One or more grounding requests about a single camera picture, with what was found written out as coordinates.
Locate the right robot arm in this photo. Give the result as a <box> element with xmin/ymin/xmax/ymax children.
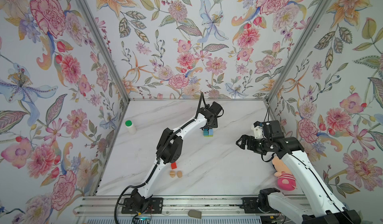
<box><xmin>236</xmin><ymin>121</ymin><xmax>362</xmax><ymax>224</ymax></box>

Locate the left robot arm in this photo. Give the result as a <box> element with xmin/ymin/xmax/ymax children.
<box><xmin>129</xmin><ymin>97</ymin><xmax>224</xmax><ymax>213</ymax></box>

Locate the pink plush doll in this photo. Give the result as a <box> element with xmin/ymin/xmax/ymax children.
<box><xmin>272</xmin><ymin>157</ymin><xmax>297</xmax><ymax>191</ymax></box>

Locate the white bottle green cap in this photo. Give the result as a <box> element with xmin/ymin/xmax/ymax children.
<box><xmin>125</xmin><ymin>120</ymin><xmax>137</xmax><ymax>135</ymax></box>

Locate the grey oval tag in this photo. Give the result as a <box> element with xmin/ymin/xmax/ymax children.
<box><xmin>188</xmin><ymin>210</ymin><xmax>202</xmax><ymax>219</ymax></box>

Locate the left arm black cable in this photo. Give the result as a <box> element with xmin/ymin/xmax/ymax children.
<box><xmin>113</xmin><ymin>92</ymin><xmax>224</xmax><ymax>224</ymax></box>

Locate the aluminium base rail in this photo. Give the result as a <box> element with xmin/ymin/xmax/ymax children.
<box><xmin>73</xmin><ymin>195</ymin><xmax>312</xmax><ymax>219</ymax></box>

